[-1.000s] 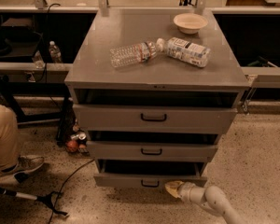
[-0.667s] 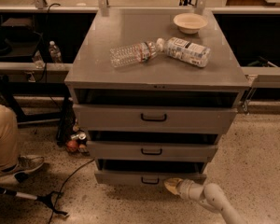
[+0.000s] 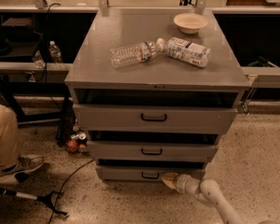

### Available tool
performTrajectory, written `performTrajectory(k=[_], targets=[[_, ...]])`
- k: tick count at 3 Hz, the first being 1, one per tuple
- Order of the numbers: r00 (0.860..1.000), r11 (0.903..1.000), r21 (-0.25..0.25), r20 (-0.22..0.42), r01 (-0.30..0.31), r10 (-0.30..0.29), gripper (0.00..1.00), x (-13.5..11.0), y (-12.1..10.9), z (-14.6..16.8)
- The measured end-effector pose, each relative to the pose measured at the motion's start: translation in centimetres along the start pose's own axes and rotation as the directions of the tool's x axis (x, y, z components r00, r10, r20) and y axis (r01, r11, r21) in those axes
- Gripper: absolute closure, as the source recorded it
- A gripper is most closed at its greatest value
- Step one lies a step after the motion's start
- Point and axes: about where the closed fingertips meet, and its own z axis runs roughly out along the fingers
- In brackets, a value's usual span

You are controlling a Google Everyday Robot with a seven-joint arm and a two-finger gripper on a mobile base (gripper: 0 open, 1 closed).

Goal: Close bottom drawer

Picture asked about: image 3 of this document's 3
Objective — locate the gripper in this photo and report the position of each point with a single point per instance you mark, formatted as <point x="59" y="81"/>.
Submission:
<point x="181" y="182"/>

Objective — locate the grey bottom drawer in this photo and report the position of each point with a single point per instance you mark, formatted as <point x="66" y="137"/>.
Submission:
<point x="142" y="174"/>

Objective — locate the grey drawer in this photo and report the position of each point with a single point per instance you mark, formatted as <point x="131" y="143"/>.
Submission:
<point x="154" y="119"/>
<point x="142" y="174"/>
<point x="140" y="151"/>

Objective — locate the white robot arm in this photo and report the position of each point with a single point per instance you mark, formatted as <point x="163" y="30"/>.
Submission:
<point x="206" y="191"/>

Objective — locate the grey middle drawer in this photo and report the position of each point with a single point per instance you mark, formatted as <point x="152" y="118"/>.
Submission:
<point x="140" y="151"/>

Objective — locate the grey metal drawer cabinet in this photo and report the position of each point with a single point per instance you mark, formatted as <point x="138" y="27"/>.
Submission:
<point x="163" y="81"/>

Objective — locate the grey top drawer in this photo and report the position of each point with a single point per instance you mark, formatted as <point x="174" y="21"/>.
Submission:
<point x="154" y="119"/>

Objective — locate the silver can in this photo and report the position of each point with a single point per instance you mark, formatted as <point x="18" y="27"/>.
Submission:
<point x="79" y="136"/>

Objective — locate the red apple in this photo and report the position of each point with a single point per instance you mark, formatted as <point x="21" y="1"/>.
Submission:
<point x="72" y="146"/>

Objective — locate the black white grabber stick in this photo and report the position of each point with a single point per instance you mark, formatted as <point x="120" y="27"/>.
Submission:
<point x="46" y="200"/>

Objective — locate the clear plastic water bottle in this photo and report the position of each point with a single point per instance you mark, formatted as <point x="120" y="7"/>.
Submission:
<point x="133" y="54"/>

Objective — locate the labelled plastic water bottle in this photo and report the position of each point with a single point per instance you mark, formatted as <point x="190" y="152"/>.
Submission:
<point x="185" y="51"/>

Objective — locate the grey sneaker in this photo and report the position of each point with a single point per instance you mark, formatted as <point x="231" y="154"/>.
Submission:
<point x="19" y="172"/>

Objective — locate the beige paper bowl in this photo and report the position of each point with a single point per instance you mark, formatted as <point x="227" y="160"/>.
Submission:
<point x="190" y="23"/>

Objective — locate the khaki trouser leg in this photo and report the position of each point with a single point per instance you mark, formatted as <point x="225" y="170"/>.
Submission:
<point x="10" y="148"/>

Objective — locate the small upright water bottle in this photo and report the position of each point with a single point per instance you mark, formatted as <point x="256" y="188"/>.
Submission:
<point x="55" y="52"/>

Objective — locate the metal shelf rail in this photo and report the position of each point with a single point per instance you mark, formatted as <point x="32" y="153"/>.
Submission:
<point x="31" y="66"/>

